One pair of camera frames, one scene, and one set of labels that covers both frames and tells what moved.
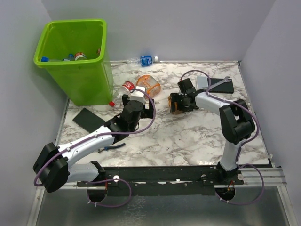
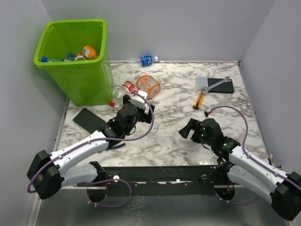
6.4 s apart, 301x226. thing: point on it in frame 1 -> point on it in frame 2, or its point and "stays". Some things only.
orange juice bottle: [176, 111] -> [90, 52]
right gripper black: [175, 97] -> [193, 124]
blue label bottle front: [71, 57] stays
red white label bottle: [80, 56] stays
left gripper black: [148, 113] stays
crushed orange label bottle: [153, 87] stays
